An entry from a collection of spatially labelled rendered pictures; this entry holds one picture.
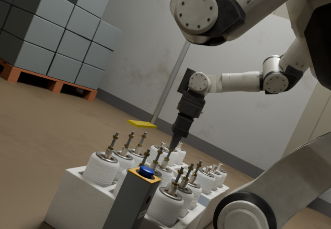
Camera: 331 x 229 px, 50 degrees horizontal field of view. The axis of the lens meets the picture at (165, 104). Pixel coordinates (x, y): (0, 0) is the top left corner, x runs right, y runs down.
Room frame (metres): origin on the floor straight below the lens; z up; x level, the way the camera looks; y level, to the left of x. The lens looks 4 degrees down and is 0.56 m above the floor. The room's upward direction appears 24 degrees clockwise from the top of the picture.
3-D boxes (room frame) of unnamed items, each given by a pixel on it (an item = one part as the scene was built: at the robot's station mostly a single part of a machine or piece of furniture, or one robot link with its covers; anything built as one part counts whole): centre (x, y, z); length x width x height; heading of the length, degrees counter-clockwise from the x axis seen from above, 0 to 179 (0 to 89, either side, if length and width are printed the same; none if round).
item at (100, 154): (1.11, 0.10, 0.25); 0.08 x 0.08 x 0.01
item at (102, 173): (1.11, 0.10, 0.16); 0.10 x 0.10 x 0.18
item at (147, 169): (0.88, -0.03, 0.32); 0.04 x 0.04 x 0.02
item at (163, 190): (1.03, -0.12, 0.25); 0.08 x 0.08 x 0.01
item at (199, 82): (1.29, -0.07, 0.57); 0.11 x 0.11 x 0.11; 77
